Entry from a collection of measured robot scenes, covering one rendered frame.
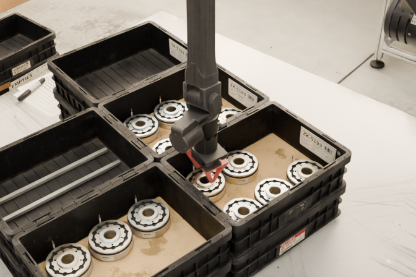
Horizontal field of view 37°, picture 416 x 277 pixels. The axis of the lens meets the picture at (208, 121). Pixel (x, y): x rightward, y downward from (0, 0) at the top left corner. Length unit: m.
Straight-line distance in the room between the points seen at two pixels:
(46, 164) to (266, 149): 0.61
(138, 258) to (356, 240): 0.59
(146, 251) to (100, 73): 0.78
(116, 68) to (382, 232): 0.99
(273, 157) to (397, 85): 1.92
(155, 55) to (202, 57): 0.80
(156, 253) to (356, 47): 2.58
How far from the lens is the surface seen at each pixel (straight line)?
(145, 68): 2.11
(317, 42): 3.86
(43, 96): 2.26
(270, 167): 1.71
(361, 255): 1.71
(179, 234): 1.54
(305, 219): 1.63
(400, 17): 1.76
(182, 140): 1.42
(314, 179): 1.55
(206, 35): 1.38
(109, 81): 2.06
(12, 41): 3.05
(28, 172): 1.77
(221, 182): 1.62
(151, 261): 1.49
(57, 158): 1.79
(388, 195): 1.88
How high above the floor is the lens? 1.98
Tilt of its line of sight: 38 degrees down
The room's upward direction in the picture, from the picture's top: 1 degrees counter-clockwise
